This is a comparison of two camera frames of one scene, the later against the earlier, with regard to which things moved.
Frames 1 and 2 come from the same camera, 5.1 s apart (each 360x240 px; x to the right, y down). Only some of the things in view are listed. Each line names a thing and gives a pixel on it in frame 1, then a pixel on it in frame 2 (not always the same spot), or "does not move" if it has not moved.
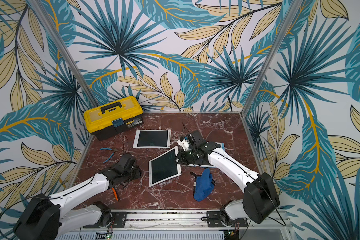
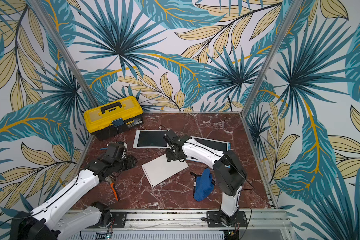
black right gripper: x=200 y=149 -> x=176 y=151
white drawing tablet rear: x=152 y=138 does not move
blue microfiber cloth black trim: x=204 y=184 does not move
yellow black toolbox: x=114 y=117 does not move
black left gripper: x=137 y=169 -> x=131 y=162
